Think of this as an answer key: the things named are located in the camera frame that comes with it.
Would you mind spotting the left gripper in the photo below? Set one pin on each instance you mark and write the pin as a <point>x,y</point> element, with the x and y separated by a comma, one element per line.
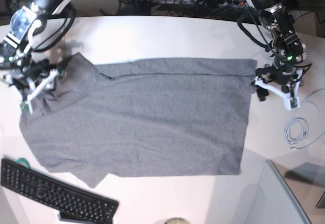
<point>286,76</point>

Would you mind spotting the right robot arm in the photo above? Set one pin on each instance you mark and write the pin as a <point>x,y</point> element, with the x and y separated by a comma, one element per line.
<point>17,46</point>

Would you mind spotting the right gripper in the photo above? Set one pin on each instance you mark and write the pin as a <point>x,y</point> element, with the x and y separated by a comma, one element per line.
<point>27,75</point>

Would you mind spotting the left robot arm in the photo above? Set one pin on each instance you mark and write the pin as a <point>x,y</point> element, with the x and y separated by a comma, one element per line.
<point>286,47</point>

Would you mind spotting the black computer keyboard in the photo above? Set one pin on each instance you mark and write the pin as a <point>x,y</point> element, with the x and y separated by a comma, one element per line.
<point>74,204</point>

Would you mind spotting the green tape roll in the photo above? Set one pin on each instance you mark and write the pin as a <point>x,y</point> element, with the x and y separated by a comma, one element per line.
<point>23,162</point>

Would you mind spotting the round tan object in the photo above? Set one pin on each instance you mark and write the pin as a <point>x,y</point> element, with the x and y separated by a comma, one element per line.
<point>176,220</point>

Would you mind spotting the grey t-shirt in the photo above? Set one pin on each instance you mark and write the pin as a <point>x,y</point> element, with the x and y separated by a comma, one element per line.
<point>146,118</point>

